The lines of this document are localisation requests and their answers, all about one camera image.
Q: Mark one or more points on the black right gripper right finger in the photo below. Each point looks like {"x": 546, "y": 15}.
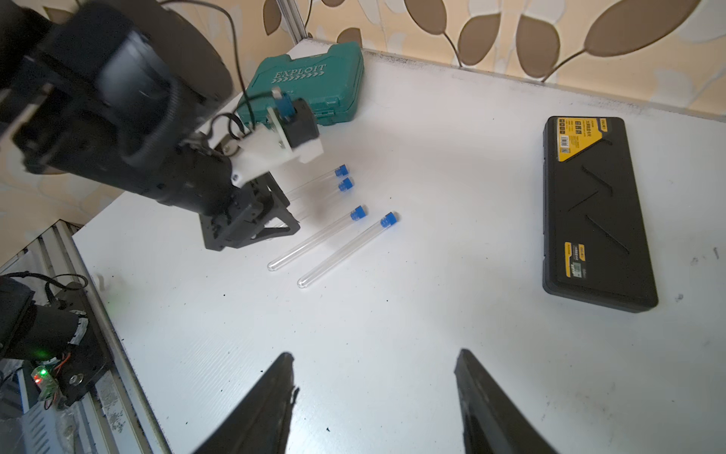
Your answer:
{"x": 491, "y": 421}

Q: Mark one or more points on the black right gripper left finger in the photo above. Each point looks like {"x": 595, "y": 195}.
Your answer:
{"x": 260, "y": 423}

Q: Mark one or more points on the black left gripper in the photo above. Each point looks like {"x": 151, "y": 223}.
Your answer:
{"x": 257, "y": 211}

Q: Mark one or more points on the clear test tube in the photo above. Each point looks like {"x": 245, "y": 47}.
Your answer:
{"x": 325, "y": 180}
{"x": 339, "y": 256}
{"x": 311, "y": 243}
{"x": 322, "y": 199}

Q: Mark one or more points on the blue stopper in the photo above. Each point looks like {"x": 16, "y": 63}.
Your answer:
{"x": 358, "y": 213}
{"x": 341, "y": 171}
{"x": 345, "y": 185}
{"x": 388, "y": 220}

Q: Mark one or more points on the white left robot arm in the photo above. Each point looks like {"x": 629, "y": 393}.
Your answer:
{"x": 117, "y": 95}

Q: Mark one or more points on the green plastic tool case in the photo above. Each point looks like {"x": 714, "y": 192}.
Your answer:
{"x": 329, "y": 83}

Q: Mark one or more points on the black flat tool case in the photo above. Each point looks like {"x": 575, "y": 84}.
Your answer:
{"x": 595, "y": 241}

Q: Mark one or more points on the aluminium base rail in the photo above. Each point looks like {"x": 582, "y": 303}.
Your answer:
{"x": 66, "y": 384}

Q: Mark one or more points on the aluminium frame post left rear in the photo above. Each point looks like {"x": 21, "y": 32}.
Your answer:
{"x": 293, "y": 20}

